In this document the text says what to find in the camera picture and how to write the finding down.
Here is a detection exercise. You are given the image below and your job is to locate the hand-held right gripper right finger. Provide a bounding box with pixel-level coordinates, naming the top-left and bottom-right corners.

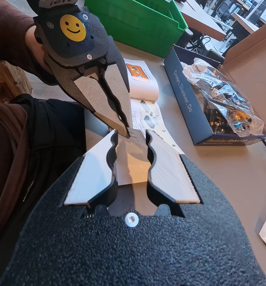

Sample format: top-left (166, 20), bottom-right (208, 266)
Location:
top-left (146, 129), bottom-right (201, 216)

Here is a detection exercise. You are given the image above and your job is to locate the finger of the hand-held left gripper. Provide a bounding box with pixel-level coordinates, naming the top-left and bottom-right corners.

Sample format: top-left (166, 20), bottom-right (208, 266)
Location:
top-left (103, 64), bottom-right (130, 133)
top-left (73, 76), bottom-right (130, 138)

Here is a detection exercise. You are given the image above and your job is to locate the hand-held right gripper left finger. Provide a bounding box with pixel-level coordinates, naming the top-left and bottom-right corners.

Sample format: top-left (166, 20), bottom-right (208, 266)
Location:
top-left (64, 129), bottom-right (119, 213)

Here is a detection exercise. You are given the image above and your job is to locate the white charging instruction sheet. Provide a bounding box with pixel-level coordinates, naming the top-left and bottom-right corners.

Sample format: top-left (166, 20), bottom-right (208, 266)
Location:
top-left (114, 98), bottom-right (185, 186)

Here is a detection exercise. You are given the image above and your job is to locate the blue cardboard kit box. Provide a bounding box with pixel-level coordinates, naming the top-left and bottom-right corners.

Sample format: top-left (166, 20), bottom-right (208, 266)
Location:
top-left (164, 22), bottom-right (266, 146)

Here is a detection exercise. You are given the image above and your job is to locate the clear bag of yellow parts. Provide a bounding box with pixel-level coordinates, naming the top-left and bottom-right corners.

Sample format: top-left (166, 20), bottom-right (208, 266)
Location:
top-left (183, 58), bottom-right (265, 137)

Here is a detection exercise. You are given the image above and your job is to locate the person's left forearm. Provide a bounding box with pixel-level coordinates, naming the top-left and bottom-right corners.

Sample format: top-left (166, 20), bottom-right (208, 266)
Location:
top-left (0, 0), bottom-right (59, 86)

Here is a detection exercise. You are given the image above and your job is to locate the person's left hand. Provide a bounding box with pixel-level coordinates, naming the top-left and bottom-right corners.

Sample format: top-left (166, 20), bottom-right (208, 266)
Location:
top-left (24, 25), bottom-right (55, 74)

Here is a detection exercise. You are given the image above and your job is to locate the green bin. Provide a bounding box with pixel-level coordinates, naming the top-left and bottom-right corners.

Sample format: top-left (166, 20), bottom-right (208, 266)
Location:
top-left (84, 0), bottom-right (189, 59)

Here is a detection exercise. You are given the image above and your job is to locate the black cloth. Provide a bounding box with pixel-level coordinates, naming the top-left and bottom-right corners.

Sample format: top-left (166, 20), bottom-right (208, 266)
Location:
top-left (10, 94), bottom-right (86, 224)

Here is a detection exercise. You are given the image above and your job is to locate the brown wooden furniture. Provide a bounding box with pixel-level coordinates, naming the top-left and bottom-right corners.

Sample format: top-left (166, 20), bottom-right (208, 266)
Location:
top-left (0, 58), bottom-right (33, 103)

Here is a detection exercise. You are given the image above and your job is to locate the grey background table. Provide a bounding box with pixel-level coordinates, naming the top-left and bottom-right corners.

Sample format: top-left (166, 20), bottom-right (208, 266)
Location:
top-left (180, 0), bottom-right (227, 42)

